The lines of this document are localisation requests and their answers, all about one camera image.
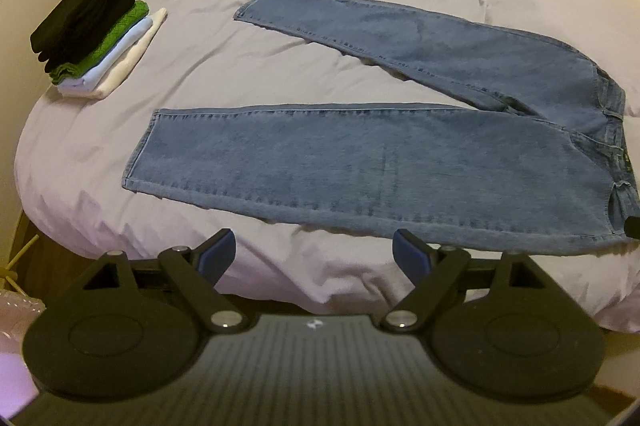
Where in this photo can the cream folded garment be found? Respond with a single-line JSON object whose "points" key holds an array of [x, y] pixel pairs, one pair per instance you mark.
{"points": [[137, 61]]}

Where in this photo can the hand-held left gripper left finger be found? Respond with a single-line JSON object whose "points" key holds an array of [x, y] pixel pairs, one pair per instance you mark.
{"points": [[217, 253]]}

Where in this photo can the black folded garment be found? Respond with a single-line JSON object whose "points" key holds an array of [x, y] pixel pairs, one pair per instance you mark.
{"points": [[80, 21]]}

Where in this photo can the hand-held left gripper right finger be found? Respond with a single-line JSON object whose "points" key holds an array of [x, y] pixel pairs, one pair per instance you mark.
{"points": [[412, 253]]}

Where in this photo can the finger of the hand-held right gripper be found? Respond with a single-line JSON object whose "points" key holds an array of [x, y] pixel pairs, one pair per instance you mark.
{"points": [[635, 227]]}

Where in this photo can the blue denim jeans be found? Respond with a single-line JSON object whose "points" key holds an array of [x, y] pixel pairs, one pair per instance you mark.
{"points": [[350, 156]]}

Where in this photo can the green folded garment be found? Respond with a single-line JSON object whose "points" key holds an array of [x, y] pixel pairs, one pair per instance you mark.
{"points": [[125, 24]]}

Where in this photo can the light blue folded garment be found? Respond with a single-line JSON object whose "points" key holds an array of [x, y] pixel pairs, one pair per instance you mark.
{"points": [[122, 50]]}

